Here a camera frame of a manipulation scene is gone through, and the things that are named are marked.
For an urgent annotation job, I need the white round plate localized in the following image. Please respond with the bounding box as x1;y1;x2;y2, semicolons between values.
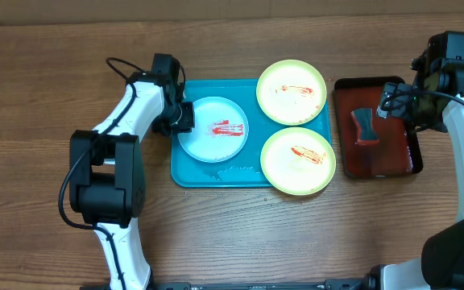
178;97;249;163

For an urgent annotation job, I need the orange sponge with dark scourer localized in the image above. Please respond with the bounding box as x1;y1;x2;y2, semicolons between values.
350;108;379;146

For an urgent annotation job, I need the yellow-green plate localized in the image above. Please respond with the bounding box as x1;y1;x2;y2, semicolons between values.
260;127;336;196
256;60;327;126

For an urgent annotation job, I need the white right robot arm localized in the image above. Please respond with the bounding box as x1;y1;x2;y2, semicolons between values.
373;31;464;289

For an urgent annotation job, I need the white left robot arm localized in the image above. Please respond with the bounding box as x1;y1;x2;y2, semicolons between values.
58;53;195;289

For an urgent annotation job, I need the dark red black-rimmed tray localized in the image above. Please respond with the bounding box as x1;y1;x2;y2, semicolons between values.
333;76;423;179

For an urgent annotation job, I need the teal plastic tray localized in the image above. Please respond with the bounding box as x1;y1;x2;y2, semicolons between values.
171;79;331;188

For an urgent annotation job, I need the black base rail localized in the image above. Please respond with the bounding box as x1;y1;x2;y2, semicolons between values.
146;275;380;290

